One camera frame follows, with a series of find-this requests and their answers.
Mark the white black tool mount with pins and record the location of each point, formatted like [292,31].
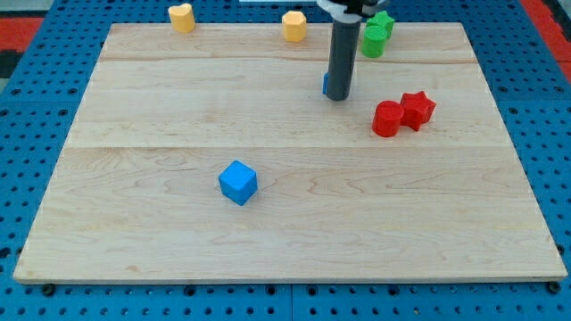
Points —
[352,9]

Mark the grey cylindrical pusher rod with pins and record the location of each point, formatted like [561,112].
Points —
[343,49]

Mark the green star block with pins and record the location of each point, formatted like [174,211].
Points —
[382,19]

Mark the blue triangle block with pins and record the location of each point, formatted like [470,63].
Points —
[325,84]

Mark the red star block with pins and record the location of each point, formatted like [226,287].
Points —
[418,109]

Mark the green cylinder block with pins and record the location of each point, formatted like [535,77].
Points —
[373,42]

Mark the yellow hexagon block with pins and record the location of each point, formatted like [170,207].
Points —
[294,25]

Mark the red cylinder block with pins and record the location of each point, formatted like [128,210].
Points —
[387,118]

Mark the yellow heart block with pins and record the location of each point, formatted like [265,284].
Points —
[182,18]

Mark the blue cube block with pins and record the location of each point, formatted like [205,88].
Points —
[238,182]

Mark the wooden board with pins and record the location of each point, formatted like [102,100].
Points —
[135,195]

